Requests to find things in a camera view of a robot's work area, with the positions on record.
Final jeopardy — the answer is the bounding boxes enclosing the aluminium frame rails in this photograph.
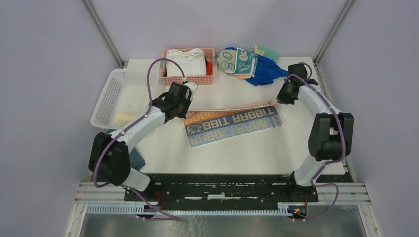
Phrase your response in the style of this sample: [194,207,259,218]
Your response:
[64,182,381,237]

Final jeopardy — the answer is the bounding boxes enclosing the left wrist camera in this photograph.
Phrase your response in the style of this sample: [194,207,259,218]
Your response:
[183,81,198,101]

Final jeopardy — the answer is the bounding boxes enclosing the white plastic basket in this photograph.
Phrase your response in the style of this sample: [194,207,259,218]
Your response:
[90,68,159,130]

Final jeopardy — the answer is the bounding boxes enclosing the blue bunny pattern towel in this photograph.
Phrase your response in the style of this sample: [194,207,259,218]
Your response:
[216,48,258,79]

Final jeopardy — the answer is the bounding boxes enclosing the white cable duct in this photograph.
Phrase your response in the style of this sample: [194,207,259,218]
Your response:
[86,203,292,217]

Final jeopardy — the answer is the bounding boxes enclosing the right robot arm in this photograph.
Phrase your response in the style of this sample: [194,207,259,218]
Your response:
[276,62,354,201]

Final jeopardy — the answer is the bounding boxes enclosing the pink plastic basket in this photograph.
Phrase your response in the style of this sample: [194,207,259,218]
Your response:
[160,47,215,85]

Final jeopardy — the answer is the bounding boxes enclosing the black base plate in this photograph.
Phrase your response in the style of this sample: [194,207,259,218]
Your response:
[141,173,319,211]

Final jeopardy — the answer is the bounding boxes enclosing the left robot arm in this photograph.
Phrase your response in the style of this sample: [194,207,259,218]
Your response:
[88,81,198,201]

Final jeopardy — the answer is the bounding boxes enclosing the grey blue towel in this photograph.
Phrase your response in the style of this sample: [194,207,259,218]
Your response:
[129,148,146,171]

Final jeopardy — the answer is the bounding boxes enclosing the orange towel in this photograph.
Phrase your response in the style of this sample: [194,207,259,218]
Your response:
[206,61,212,76]

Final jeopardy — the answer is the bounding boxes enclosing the teal green towel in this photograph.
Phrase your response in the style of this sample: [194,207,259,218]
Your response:
[251,45,280,63]

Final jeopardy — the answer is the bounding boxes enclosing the yellow duck towel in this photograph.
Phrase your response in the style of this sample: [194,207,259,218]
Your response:
[114,112,137,126]

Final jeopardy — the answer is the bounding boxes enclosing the rabbit print towel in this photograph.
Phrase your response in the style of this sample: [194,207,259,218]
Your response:
[182,101,285,149]

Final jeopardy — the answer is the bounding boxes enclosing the white folded towel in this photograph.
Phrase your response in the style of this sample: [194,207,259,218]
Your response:
[166,48,207,77]

